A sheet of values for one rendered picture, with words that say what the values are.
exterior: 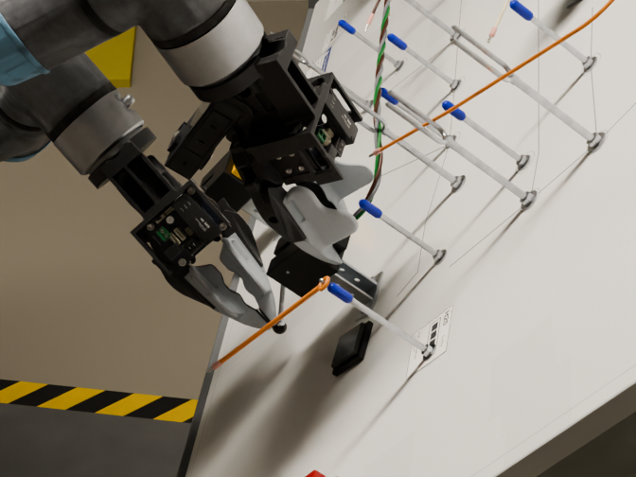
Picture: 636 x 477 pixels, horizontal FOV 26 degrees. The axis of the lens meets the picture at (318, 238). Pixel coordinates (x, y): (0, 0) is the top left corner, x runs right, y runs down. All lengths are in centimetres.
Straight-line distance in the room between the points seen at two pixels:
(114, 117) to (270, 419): 30
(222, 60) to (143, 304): 185
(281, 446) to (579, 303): 38
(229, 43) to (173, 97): 241
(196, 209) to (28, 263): 178
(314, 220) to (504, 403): 27
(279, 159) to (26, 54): 21
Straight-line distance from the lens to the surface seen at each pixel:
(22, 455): 259
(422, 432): 100
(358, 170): 114
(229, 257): 127
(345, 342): 118
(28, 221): 308
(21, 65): 104
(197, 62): 102
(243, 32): 102
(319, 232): 112
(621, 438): 154
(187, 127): 113
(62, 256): 298
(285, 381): 128
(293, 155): 107
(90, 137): 122
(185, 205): 121
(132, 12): 100
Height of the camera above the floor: 193
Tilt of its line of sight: 40 degrees down
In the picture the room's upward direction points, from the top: straight up
